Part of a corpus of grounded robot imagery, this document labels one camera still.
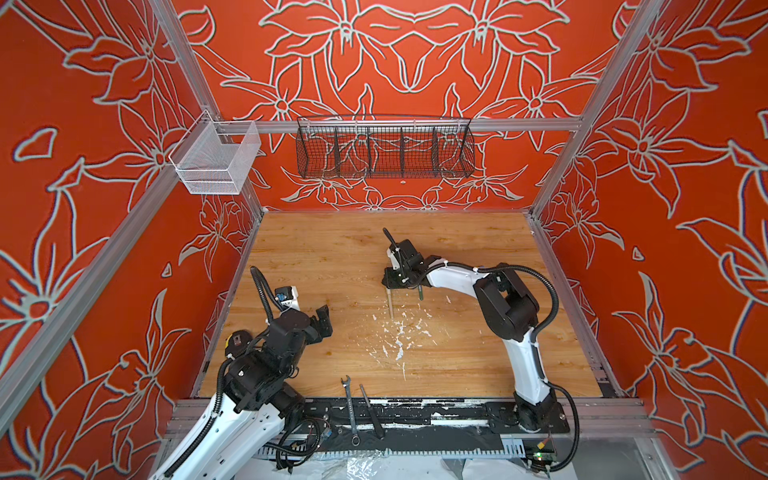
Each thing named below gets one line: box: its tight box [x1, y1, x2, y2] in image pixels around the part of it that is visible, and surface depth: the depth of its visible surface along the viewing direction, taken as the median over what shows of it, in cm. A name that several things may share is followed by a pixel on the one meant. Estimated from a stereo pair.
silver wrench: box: [340, 375, 361, 447], surface depth 76 cm
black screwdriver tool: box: [359, 384, 385, 441], surface depth 74 cm
